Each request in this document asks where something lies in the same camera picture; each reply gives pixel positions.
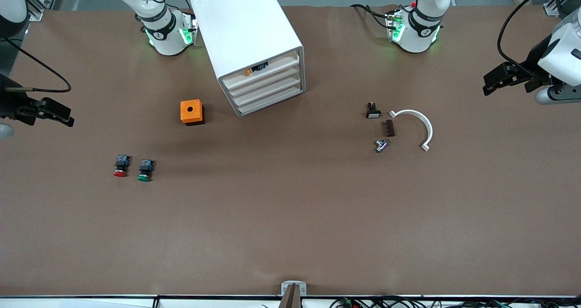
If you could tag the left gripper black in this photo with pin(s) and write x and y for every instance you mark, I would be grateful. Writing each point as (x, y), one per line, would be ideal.
(534, 66)

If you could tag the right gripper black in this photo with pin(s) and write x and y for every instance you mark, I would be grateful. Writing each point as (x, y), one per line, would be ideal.
(12, 105)

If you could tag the red push button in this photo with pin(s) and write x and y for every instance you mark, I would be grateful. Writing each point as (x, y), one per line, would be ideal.
(120, 173)

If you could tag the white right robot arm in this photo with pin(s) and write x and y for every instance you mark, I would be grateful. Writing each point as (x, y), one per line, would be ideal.
(165, 36)

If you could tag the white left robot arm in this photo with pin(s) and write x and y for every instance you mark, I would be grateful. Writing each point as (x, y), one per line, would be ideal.
(415, 31)

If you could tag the green push button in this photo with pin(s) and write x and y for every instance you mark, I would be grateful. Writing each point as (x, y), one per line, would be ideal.
(144, 178)

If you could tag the white drawer cabinet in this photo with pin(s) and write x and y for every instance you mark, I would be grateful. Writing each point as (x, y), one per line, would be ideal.
(245, 22)

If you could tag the brown terminal block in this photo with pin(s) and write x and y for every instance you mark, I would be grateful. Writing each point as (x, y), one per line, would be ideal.
(388, 128)

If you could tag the small black part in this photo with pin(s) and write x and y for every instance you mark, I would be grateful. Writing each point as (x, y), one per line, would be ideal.
(261, 66)

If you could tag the white curved plastic bracket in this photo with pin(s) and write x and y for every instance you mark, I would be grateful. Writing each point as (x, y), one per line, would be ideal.
(430, 131)

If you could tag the orange button enclosure box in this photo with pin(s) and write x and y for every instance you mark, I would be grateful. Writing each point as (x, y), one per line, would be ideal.
(185, 106)

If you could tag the small black switch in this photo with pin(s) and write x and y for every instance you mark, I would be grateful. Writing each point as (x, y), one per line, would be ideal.
(373, 114)

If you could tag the small metal key switch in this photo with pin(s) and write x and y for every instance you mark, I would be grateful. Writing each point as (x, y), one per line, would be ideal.
(381, 145)

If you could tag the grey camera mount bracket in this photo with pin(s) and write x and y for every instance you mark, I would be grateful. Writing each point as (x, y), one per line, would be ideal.
(293, 294)

